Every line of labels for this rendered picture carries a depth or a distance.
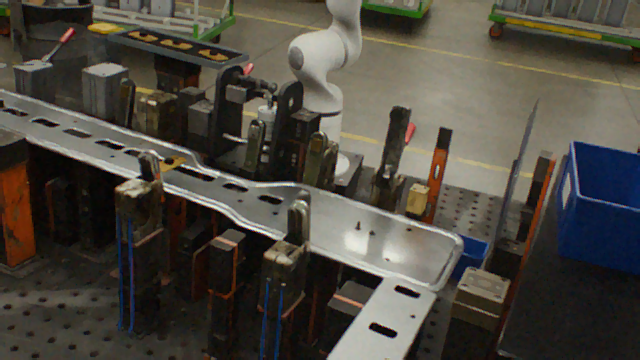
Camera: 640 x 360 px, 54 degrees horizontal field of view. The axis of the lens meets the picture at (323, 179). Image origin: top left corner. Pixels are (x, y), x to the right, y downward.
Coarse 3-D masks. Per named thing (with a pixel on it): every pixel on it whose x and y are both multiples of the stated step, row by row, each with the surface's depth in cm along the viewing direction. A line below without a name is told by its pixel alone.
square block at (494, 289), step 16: (480, 272) 107; (464, 288) 102; (480, 288) 103; (496, 288) 103; (464, 304) 103; (480, 304) 102; (496, 304) 101; (464, 320) 104; (480, 320) 103; (496, 320) 102; (448, 336) 107; (464, 336) 106; (480, 336) 104; (448, 352) 108; (464, 352) 107; (480, 352) 105
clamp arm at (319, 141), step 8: (312, 136) 142; (320, 136) 141; (312, 144) 141; (320, 144) 141; (312, 152) 142; (320, 152) 142; (312, 160) 143; (320, 160) 142; (312, 168) 144; (320, 168) 143; (304, 176) 144; (312, 176) 144; (312, 184) 144
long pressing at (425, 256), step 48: (0, 96) 167; (48, 144) 145; (96, 144) 147; (144, 144) 151; (192, 192) 132; (288, 192) 137; (336, 240) 122; (384, 240) 124; (432, 240) 126; (432, 288) 112
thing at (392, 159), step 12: (396, 108) 128; (408, 108) 131; (396, 120) 128; (408, 120) 131; (396, 132) 133; (396, 144) 133; (384, 156) 134; (396, 156) 133; (384, 168) 136; (396, 168) 134
